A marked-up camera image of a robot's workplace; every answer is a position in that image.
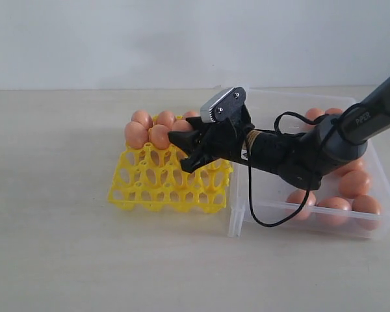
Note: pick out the yellow plastic egg tray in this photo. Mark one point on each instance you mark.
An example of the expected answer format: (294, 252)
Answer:
(151, 178)

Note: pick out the clear plastic bin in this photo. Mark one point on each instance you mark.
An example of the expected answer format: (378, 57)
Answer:
(265, 194)

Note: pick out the brown egg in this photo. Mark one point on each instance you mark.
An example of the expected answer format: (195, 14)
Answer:
(358, 164)
(354, 184)
(182, 126)
(313, 113)
(158, 136)
(136, 135)
(143, 118)
(334, 110)
(368, 205)
(297, 197)
(166, 118)
(339, 209)
(191, 113)

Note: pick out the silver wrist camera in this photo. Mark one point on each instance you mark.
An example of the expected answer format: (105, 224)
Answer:
(223, 105)

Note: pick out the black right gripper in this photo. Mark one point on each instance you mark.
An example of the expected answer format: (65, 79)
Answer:
(207, 142)

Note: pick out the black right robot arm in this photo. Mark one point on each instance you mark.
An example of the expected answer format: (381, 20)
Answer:
(303, 159)

